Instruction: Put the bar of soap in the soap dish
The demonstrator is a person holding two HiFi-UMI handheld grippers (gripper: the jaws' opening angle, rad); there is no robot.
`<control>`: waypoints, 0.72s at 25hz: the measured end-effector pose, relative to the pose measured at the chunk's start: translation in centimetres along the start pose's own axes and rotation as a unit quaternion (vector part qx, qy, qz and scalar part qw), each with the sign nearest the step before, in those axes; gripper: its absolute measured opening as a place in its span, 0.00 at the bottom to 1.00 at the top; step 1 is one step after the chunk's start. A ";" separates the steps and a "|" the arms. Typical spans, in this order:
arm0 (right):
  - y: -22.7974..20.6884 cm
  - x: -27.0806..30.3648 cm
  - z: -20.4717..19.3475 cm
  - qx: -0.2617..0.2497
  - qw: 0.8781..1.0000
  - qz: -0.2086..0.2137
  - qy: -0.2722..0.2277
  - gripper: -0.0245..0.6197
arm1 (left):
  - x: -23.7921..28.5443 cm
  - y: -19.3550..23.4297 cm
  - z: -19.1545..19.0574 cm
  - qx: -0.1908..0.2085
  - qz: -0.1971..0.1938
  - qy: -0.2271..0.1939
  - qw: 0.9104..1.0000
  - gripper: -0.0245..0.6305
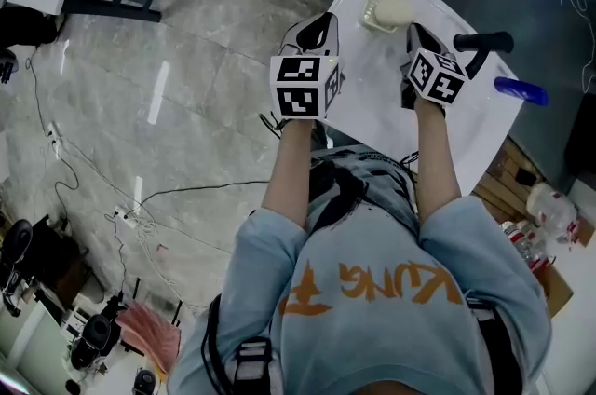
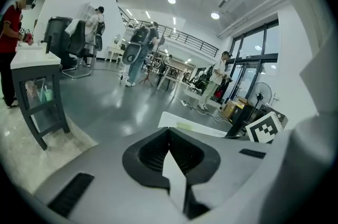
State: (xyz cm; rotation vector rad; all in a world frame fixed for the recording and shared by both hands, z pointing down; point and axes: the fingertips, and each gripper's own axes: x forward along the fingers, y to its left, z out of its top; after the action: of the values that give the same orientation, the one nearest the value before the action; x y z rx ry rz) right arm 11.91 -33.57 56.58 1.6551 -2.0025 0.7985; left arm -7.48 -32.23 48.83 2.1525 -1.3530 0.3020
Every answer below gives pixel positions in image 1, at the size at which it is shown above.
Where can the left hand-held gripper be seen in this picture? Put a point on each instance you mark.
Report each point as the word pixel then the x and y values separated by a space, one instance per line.
pixel 298 85

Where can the blue plastic tube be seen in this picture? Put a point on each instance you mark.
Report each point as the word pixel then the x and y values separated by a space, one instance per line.
pixel 521 90

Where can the small black grey device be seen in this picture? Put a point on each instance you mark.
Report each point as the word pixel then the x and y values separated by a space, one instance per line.
pixel 144 381

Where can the dark grey hand-held gripper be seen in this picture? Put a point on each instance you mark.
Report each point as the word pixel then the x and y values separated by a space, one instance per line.
pixel 18 239

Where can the black box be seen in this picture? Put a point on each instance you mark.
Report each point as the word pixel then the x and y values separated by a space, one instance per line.
pixel 582 137

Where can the black round device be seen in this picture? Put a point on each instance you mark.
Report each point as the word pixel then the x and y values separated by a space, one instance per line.
pixel 95 335

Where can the white cabinet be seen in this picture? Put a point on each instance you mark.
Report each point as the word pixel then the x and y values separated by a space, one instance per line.
pixel 37 337

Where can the pink cloth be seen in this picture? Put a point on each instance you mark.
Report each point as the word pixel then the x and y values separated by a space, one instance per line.
pixel 149 337

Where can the person's left forearm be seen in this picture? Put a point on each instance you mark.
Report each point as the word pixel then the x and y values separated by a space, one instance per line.
pixel 291 169

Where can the person's right forearm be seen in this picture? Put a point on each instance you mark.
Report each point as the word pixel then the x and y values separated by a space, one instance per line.
pixel 435 160

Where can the clear plastic bottle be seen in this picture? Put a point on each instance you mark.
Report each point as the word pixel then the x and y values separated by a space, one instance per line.
pixel 524 244

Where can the wooden crate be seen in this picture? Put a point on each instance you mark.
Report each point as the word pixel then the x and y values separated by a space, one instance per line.
pixel 505 183

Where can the white power strip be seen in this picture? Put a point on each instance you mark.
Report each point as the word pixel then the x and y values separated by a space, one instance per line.
pixel 55 137
pixel 125 217

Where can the person's grey trousers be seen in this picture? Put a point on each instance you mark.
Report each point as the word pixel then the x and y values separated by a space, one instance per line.
pixel 368 179

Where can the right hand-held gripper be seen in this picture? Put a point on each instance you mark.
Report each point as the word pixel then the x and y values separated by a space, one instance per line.
pixel 437 78

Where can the person's light blue printed shirt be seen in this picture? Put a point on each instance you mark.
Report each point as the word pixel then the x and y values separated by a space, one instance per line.
pixel 372 337

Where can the pale green rounded block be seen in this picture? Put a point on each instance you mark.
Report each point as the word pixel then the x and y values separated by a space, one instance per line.
pixel 395 10

